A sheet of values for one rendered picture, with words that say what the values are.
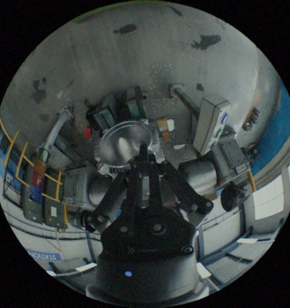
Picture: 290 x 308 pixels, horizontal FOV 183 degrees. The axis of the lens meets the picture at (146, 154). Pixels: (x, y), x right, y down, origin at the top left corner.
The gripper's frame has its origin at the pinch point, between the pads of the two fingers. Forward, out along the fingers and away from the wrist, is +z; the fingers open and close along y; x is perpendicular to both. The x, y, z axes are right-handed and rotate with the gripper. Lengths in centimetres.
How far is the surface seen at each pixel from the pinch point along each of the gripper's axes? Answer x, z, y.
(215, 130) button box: 1.9, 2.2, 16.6
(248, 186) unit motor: -40, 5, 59
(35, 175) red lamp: 4.6, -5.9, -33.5
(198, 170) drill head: -27.7, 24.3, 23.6
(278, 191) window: -293, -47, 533
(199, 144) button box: -3.5, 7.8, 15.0
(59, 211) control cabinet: -169, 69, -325
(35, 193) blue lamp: 1.0, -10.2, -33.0
